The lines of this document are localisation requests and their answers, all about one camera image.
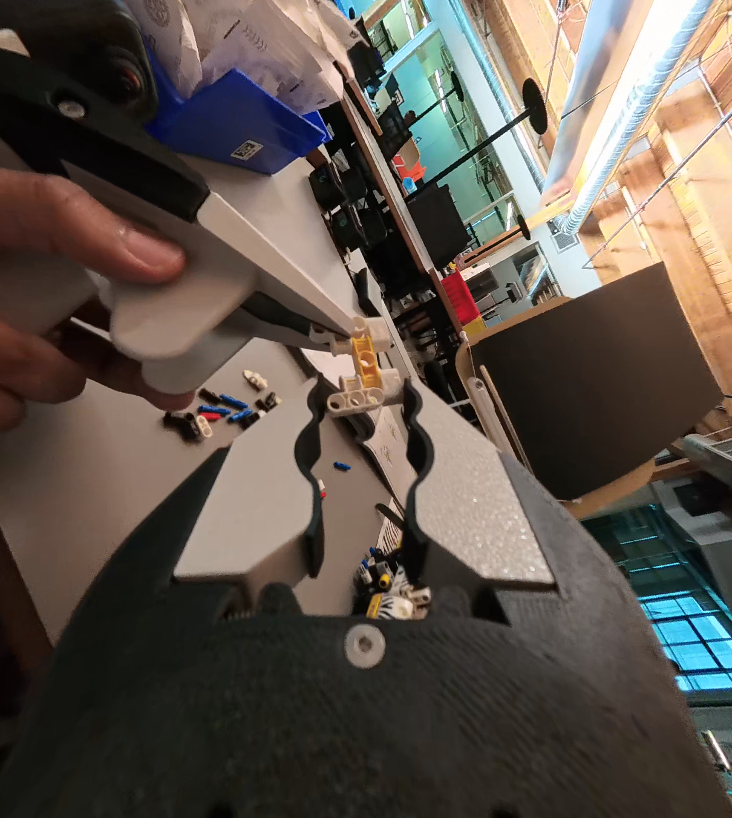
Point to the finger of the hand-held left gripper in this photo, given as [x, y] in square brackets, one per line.
[212, 367]
[244, 249]

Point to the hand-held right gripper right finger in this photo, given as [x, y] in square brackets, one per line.
[481, 511]

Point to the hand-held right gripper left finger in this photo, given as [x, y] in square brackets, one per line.
[251, 511]

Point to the zebra striped lego helicopter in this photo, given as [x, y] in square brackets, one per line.
[391, 607]

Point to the small white brick piece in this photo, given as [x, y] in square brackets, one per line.
[364, 358]

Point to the pile of loose lego pieces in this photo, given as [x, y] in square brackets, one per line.
[187, 425]

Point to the lego instruction booklet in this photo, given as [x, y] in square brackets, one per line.
[391, 454]

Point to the person's left hand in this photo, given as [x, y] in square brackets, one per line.
[53, 217]

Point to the black cube device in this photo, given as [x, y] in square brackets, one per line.
[348, 225]
[326, 186]

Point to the black desk device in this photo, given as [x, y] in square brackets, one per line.
[363, 284]

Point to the blue storage bin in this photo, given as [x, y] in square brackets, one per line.
[238, 121]

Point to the black board book stand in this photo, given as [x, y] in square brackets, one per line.
[596, 370]

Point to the bundle of printed paper bags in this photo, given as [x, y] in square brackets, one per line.
[257, 45]

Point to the black monitor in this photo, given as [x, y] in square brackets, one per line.
[436, 220]

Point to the red crate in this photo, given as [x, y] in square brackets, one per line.
[462, 297]

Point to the black floor lamp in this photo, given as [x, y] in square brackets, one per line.
[535, 105]
[522, 228]

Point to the silver ventilation duct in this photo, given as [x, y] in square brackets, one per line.
[647, 96]

